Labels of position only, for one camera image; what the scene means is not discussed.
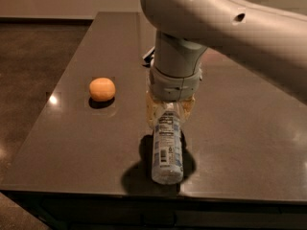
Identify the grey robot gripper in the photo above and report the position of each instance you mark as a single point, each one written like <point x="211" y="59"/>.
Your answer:
<point x="174" y="84"/>

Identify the clear plastic water bottle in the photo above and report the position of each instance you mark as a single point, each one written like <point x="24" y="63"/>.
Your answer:
<point x="167" y="166"/>

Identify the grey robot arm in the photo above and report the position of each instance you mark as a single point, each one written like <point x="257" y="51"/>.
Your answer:
<point x="269" y="41"/>

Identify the blue crumpled chip bag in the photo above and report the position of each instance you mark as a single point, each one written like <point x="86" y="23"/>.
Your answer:
<point x="147" y="58"/>

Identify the orange fruit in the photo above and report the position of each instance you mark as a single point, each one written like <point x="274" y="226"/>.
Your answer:
<point x="102" y="89"/>

